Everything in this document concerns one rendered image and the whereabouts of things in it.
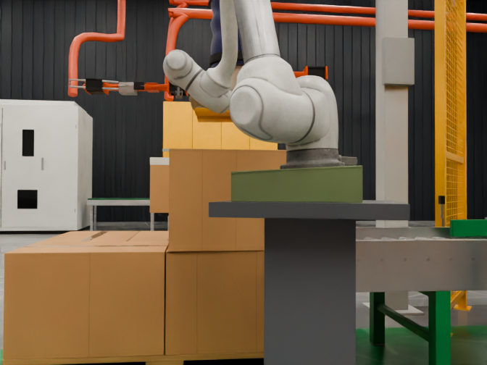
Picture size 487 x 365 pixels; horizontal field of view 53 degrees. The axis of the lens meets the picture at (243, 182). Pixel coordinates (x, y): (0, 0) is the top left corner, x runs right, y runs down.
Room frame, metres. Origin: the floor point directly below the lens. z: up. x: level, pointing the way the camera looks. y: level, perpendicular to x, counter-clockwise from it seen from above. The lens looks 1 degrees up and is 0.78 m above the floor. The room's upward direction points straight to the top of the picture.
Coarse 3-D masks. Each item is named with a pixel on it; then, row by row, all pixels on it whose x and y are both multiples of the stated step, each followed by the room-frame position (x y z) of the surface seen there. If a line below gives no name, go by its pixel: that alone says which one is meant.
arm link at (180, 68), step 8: (168, 56) 1.70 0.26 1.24; (176, 56) 1.69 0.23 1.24; (184, 56) 1.70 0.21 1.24; (168, 64) 1.70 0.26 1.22; (176, 64) 1.69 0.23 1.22; (184, 64) 1.70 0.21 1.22; (192, 64) 1.75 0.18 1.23; (168, 72) 1.73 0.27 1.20; (176, 72) 1.71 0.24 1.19; (184, 72) 1.72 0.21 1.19; (192, 72) 1.74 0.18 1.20; (176, 80) 1.75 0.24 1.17; (184, 80) 1.75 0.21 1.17; (192, 80) 1.74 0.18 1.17; (184, 88) 1.78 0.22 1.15
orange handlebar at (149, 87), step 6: (294, 72) 1.88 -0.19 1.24; (300, 72) 1.89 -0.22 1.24; (84, 84) 2.09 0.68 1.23; (108, 84) 2.09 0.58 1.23; (114, 84) 2.09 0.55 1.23; (144, 84) 2.10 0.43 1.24; (150, 84) 2.10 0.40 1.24; (156, 84) 2.10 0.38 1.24; (162, 84) 2.11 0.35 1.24; (108, 90) 2.14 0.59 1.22; (114, 90) 2.14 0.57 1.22; (138, 90) 2.14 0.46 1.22; (144, 90) 2.14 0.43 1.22; (150, 90) 2.11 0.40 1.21; (156, 90) 2.11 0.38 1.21; (162, 90) 2.14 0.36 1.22
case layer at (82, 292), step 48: (48, 240) 2.29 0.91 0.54; (96, 240) 2.30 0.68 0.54; (144, 240) 2.31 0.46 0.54; (48, 288) 1.86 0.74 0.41; (96, 288) 1.88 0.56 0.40; (144, 288) 1.90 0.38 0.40; (192, 288) 1.92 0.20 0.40; (240, 288) 1.94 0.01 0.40; (48, 336) 1.86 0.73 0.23; (96, 336) 1.88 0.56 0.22; (144, 336) 1.90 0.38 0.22; (192, 336) 1.92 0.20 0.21; (240, 336) 1.94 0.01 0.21
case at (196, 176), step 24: (192, 168) 1.91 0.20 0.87; (216, 168) 1.92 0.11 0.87; (240, 168) 1.93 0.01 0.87; (264, 168) 1.94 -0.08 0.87; (192, 192) 1.91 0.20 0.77; (216, 192) 1.92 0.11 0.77; (192, 216) 1.91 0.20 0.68; (192, 240) 1.91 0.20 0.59; (216, 240) 1.92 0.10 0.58; (240, 240) 1.93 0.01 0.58; (264, 240) 1.94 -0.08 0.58
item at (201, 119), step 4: (200, 116) 2.18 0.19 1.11; (204, 116) 2.18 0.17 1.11; (208, 116) 2.19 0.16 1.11; (212, 116) 2.19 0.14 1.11; (216, 116) 2.19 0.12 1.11; (220, 116) 2.19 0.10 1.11; (224, 116) 2.19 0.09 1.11; (228, 116) 2.19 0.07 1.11; (200, 120) 2.23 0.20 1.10; (204, 120) 2.23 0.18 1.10; (208, 120) 2.23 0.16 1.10; (212, 120) 2.23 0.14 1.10; (216, 120) 2.23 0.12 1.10; (220, 120) 2.23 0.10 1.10; (224, 120) 2.23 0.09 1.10; (228, 120) 2.23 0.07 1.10
